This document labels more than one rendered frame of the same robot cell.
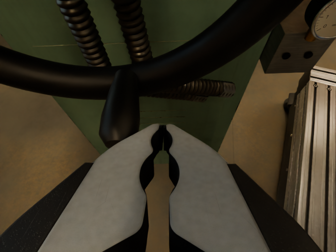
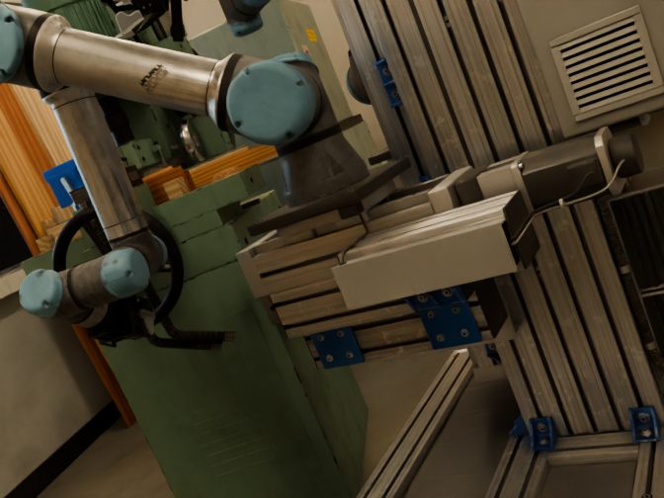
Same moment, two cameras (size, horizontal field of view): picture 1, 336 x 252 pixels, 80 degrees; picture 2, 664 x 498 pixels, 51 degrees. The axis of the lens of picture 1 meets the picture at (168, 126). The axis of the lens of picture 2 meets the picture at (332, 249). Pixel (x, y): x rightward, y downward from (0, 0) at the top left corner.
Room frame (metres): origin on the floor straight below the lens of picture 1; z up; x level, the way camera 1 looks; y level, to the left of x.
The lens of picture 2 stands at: (-1.29, -0.58, 0.92)
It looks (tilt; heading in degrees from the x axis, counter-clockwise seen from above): 10 degrees down; 7
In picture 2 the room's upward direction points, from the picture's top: 23 degrees counter-clockwise
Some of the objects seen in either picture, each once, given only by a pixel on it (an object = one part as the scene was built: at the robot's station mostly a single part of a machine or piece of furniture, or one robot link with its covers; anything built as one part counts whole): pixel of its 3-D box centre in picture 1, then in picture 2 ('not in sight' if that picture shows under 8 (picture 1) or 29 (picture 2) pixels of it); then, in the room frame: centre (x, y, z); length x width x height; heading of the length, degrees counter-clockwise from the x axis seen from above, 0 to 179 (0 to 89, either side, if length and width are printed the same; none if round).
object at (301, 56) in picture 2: not in sight; (290, 99); (-0.11, -0.46, 0.98); 0.13 x 0.12 x 0.14; 176
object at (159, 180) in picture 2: not in sight; (141, 197); (0.37, 0.02, 0.93); 0.25 x 0.01 x 0.07; 87
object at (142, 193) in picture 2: not in sight; (118, 214); (0.27, 0.06, 0.91); 0.15 x 0.14 x 0.09; 87
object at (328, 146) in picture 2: not in sight; (318, 163); (-0.11, -0.46, 0.87); 0.15 x 0.15 x 0.10
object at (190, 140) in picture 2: not in sight; (193, 140); (0.59, -0.10, 1.02); 0.12 x 0.03 x 0.12; 177
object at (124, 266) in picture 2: not in sight; (114, 275); (-0.20, -0.08, 0.83); 0.11 x 0.11 x 0.08; 86
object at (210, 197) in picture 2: not in sight; (139, 225); (0.36, 0.05, 0.87); 0.61 x 0.30 x 0.06; 87
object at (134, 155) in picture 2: not in sight; (137, 159); (0.48, 0.03, 1.03); 0.14 x 0.07 x 0.09; 177
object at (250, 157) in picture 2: not in sight; (177, 188); (0.46, -0.04, 0.92); 0.60 x 0.02 x 0.04; 87
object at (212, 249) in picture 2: not in sight; (192, 245); (0.59, 0.03, 0.76); 0.57 x 0.45 x 0.09; 177
